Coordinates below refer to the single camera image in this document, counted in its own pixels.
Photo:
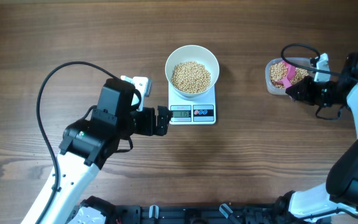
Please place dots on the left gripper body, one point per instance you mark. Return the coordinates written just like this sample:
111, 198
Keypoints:
143, 122

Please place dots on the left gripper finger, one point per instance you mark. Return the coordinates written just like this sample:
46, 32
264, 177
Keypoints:
161, 127
164, 113

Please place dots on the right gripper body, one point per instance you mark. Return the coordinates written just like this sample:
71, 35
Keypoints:
330, 94

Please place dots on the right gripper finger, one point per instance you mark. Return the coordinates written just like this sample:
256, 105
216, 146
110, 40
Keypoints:
306, 85
300, 95

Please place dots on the pink plastic measuring scoop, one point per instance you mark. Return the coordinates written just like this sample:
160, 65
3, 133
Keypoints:
286, 80

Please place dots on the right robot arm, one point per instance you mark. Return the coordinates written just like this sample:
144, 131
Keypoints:
339, 193

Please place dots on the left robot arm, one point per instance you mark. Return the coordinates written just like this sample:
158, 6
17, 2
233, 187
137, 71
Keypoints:
88, 143

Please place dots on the white digital kitchen scale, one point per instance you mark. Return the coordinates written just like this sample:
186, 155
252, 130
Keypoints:
199, 110

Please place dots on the soybeans in bowl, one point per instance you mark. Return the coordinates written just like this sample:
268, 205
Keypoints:
191, 77

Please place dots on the white bowl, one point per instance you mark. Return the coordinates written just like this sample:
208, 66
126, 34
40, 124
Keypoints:
193, 53

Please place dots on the clear plastic container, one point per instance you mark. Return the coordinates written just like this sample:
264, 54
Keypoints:
273, 88

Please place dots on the soybeans in container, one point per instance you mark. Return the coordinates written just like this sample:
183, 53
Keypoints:
278, 71

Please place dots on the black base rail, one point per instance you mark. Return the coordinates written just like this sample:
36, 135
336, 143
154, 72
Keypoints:
123, 214

